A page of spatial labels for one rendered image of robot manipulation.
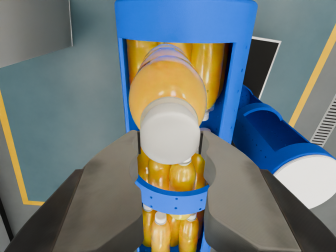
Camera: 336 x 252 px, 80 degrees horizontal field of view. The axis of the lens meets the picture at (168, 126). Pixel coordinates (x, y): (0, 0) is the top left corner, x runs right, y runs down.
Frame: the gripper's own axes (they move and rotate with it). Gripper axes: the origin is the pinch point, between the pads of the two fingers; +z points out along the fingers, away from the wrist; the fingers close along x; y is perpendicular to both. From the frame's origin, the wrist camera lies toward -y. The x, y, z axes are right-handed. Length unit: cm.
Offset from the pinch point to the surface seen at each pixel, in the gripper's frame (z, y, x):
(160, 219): 33, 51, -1
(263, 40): 132, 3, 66
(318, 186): 44, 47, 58
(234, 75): 26.5, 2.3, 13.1
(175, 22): 23.4, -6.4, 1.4
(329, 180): 44, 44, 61
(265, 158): 52, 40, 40
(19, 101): 147, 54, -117
